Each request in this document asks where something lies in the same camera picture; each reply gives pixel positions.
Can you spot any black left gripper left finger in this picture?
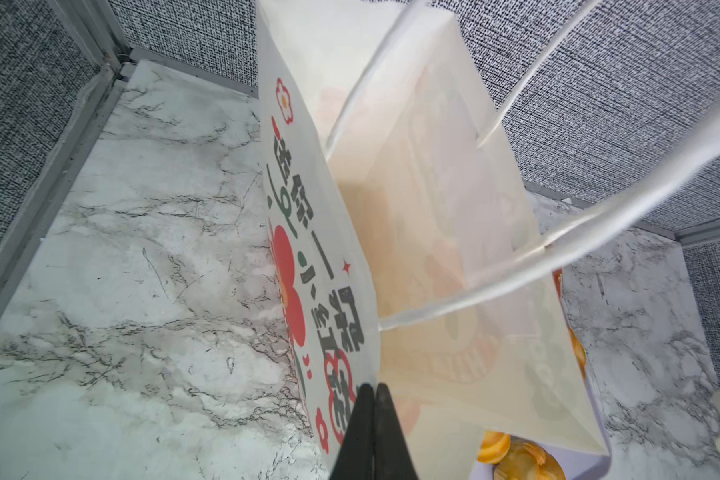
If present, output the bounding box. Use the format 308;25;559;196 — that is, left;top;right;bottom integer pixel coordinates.
329;384;375;480

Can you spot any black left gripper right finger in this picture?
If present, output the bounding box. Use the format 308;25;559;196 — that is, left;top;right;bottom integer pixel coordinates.
374;383;418;480

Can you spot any striped croissant near left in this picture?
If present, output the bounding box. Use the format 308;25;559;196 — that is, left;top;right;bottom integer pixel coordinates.
477;431;566;480

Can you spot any striped croissant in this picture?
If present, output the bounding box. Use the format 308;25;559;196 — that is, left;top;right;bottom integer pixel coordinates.
568;328;587;378
477;431;566;480

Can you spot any lilac plastic tray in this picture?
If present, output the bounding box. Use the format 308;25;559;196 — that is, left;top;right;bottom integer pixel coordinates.
469;411;612;480

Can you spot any striped croissant far left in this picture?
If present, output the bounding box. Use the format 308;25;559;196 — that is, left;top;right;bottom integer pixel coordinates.
568;328;587;378

